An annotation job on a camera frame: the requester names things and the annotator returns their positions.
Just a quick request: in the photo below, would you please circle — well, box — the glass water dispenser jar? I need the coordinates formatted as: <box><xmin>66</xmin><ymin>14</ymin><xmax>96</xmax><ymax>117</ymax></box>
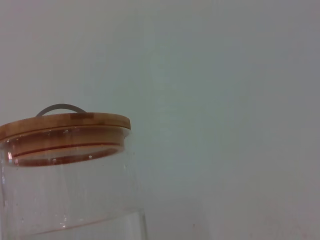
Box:
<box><xmin>0</xmin><ymin>126</ymin><xmax>149</xmax><ymax>240</ymax></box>

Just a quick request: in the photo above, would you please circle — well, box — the round wooden jar lid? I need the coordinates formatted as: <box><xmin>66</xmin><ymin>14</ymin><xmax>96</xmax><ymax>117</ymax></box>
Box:
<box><xmin>0</xmin><ymin>102</ymin><xmax>131</xmax><ymax>167</ymax></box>

